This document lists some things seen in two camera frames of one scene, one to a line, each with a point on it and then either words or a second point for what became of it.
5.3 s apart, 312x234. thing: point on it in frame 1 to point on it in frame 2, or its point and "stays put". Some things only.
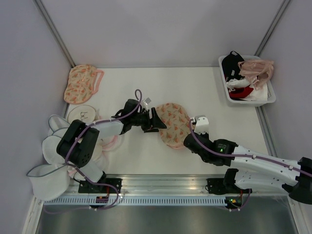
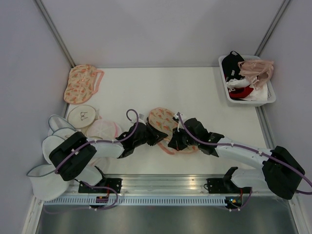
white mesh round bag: x=49 y=145 stays put
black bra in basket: x=230 y=67 stays put
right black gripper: x=205 y=135 to x=175 y=143
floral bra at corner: x=80 y=85 stays put
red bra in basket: x=241 y=92 stays put
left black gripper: x=157 y=124 to x=156 y=135
